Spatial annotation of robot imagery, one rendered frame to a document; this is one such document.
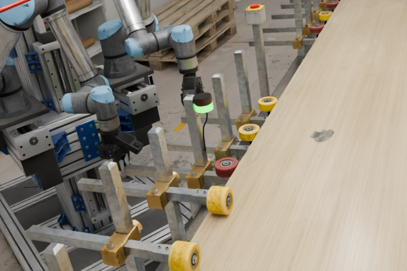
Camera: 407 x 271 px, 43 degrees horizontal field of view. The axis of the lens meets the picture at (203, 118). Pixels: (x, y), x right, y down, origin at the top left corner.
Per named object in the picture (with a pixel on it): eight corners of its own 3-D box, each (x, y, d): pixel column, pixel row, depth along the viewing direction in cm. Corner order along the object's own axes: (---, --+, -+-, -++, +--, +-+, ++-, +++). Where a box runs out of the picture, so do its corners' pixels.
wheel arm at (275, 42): (249, 48, 317) (248, 41, 315) (251, 46, 320) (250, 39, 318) (321, 46, 299) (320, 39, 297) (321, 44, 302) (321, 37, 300)
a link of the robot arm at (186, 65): (195, 58, 186) (173, 61, 187) (197, 70, 188) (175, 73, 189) (197, 51, 193) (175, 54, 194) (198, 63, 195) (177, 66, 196)
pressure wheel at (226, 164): (215, 195, 178) (210, 167, 173) (223, 182, 185) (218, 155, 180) (237, 198, 175) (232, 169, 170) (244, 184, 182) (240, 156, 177)
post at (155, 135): (175, 257, 172) (146, 130, 152) (180, 250, 175) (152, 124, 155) (185, 259, 171) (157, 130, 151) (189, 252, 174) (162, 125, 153)
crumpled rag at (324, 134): (314, 143, 179) (314, 137, 178) (307, 135, 185) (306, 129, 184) (338, 137, 180) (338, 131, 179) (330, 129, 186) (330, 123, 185)
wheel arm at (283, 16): (271, 20, 357) (271, 14, 355) (272, 19, 359) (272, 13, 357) (335, 17, 339) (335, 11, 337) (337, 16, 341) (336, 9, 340)
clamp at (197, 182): (188, 189, 181) (185, 176, 178) (202, 168, 191) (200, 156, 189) (202, 190, 178) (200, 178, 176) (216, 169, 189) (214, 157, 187)
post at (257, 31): (261, 114, 252) (250, 24, 233) (264, 109, 256) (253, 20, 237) (270, 114, 250) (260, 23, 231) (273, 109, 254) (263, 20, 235)
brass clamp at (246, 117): (235, 130, 223) (234, 120, 221) (245, 117, 234) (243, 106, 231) (249, 131, 220) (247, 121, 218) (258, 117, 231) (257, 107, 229)
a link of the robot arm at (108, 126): (122, 112, 188) (109, 123, 181) (124, 123, 190) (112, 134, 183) (104, 111, 191) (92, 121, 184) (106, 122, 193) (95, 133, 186)
